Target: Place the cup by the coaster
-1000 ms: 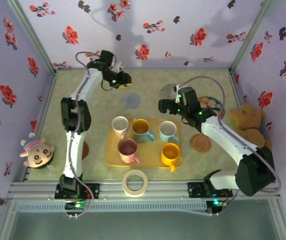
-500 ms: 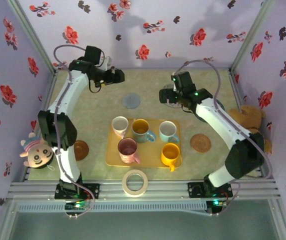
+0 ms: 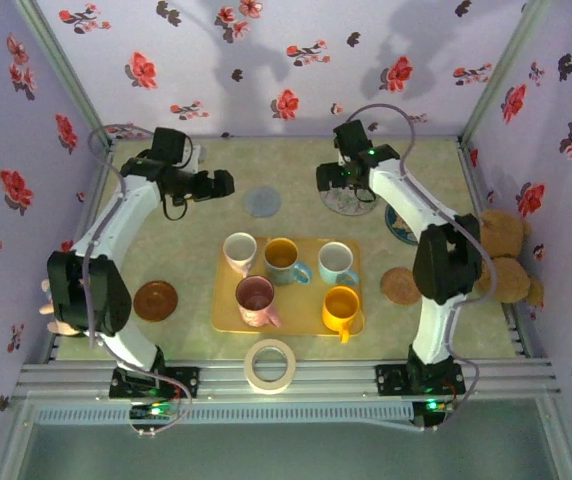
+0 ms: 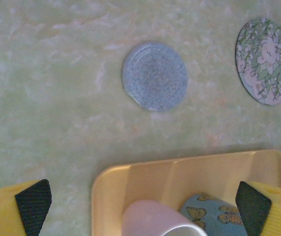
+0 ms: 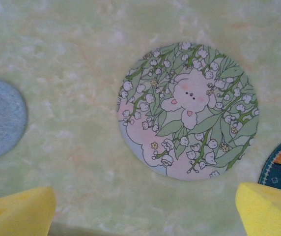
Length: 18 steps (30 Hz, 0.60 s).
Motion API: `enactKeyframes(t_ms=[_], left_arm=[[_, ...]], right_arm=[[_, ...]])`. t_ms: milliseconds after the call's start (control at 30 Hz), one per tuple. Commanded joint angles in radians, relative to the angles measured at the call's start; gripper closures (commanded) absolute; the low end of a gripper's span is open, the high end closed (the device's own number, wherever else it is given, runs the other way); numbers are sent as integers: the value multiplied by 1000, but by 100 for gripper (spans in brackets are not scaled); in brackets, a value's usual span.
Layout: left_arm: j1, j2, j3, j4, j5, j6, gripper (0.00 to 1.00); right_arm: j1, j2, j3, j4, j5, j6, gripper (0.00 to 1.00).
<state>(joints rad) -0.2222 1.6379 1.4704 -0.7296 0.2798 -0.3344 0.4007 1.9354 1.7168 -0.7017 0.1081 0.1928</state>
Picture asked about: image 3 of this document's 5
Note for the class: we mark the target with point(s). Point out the large bunny flower coaster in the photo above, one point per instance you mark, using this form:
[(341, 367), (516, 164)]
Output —
[(341, 206)]

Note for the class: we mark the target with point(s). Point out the grey-blue woven coaster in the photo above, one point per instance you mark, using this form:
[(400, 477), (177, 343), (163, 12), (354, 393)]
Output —
[(262, 201)]

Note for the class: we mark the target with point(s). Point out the pale pink tall cup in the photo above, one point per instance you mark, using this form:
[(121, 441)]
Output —
[(240, 250)]

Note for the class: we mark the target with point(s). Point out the light blue footed mug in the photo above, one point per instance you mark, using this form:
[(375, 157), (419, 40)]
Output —
[(336, 260)]

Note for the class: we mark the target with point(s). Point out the dark blue cartoon coaster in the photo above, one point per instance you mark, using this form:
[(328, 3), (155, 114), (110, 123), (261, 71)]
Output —
[(396, 225)]

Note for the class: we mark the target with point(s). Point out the blue butterfly mug yellow inside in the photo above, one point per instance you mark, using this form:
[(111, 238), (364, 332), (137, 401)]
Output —
[(282, 257)]

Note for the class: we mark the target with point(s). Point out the pink floral mug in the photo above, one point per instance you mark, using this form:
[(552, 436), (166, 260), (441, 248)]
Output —
[(255, 297)]

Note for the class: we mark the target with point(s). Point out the tan rattan coaster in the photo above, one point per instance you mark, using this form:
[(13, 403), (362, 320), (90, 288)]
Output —
[(396, 287)]

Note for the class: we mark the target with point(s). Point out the plain yellow mug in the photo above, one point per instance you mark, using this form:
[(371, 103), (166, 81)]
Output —
[(340, 307)]

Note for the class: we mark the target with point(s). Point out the brown wooden coaster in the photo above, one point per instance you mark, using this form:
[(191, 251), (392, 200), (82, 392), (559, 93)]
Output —
[(155, 301)]

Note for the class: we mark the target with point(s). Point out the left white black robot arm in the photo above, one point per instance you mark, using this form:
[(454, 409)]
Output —
[(116, 225)]

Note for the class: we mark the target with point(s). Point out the yellow serving tray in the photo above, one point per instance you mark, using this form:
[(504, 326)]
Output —
[(296, 310)]

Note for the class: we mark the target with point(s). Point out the masking tape roll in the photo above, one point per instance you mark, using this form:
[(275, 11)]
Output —
[(253, 367)]

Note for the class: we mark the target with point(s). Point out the pink plush doll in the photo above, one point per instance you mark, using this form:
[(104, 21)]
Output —
[(63, 329)]

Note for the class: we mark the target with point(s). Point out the brown teddy bear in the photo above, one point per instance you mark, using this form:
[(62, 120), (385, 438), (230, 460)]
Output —
[(508, 280)]

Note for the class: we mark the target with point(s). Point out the small lit circuit board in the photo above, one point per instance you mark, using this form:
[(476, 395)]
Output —
[(432, 406), (153, 411)]

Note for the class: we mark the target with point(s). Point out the thin aluminium back rail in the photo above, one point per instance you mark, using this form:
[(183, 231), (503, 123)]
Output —
[(276, 136)]

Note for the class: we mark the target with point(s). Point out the aluminium frame post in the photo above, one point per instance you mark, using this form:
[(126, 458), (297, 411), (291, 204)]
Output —
[(66, 75), (503, 70)]

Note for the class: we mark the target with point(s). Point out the aluminium front frame rail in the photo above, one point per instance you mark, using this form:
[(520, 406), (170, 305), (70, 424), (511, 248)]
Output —
[(326, 382)]

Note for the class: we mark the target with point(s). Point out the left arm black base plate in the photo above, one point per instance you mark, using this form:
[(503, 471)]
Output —
[(186, 382)]

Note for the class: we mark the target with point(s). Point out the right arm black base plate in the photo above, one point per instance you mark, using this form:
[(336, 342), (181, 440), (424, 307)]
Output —
[(391, 380)]

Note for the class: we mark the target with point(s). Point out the aluminium side rail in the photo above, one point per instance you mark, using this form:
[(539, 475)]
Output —
[(516, 320)]

